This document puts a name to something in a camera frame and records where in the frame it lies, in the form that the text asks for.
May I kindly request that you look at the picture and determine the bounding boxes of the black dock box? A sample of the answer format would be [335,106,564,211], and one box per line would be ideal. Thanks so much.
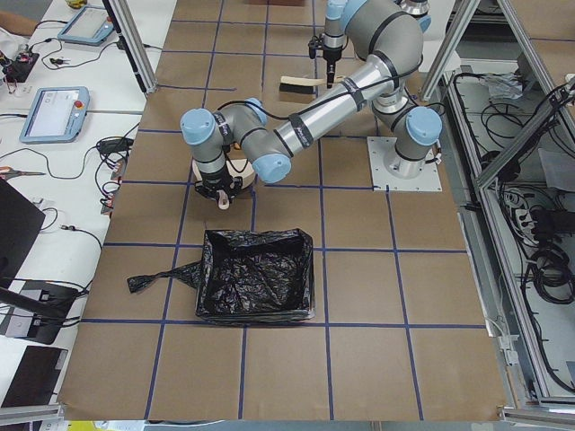
[1,280,80,345]

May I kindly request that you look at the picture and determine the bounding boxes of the beige plastic dustpan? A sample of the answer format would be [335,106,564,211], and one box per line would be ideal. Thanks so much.
[192,159,255,210]

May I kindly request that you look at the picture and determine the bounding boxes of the bin with black bag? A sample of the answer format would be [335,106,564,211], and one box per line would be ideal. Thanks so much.
[127,229,315,325]

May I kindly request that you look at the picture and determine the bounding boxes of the blue teach pendant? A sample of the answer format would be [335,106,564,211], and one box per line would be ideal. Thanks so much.
[57,4,114,46]
[19,86,91,144]

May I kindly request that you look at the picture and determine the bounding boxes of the orange handled scissors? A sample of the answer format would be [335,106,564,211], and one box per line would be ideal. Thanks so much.
[0,166,44,180]

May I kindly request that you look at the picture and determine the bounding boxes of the black tablet device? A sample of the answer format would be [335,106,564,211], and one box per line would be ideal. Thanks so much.
[2,346,68,408]

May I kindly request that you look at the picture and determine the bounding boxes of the black monitor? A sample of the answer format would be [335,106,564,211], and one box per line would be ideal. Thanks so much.
[0,180,45,288]

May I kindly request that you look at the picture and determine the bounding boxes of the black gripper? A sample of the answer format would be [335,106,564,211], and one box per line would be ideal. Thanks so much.
[307,35,348,88]
[194,172,243,201]

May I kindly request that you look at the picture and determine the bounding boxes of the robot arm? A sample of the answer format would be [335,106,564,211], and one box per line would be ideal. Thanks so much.
[181,1,442,209]
[308,0,431,88]

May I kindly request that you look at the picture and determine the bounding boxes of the aluminium frame post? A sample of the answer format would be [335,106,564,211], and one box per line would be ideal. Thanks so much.
[102,0,157,94]

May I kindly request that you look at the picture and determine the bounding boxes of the far blue teach pendant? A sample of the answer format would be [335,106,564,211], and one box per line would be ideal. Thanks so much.
[57,4,114,46]

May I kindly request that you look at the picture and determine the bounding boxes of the near blue teach pendant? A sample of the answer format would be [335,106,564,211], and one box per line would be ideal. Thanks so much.
[19,86,91,144]

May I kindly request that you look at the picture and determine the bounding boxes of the black power adapter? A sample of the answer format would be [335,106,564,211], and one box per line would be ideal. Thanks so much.
[96,137,134,154]

